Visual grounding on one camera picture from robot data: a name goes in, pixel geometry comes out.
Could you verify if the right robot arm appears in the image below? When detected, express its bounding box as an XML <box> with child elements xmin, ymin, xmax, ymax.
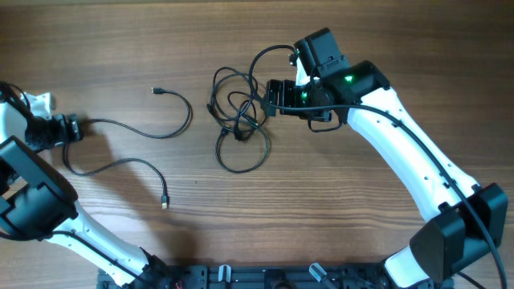
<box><xmin>262</xmin><ymin>28</ymin><xmax>508</xmax><ymax>288</ymax></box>

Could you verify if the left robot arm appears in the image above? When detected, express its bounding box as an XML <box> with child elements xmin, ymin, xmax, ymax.
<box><xmin>1</xmin><ymin>82</ymin><xmax>177</xmax><ymax>288</ymax></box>

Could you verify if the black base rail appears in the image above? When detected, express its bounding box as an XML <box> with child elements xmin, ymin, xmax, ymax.
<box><xmin>96</xmin><ymin>263</ymin><xmax>455</xmax><ymax>289</ymax></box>

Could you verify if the right camera cable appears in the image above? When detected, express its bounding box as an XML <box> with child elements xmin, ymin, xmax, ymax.
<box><xmin>247</xmin><ymin>43</ymin><xmax>509</xmax><ymax>289</ymax></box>

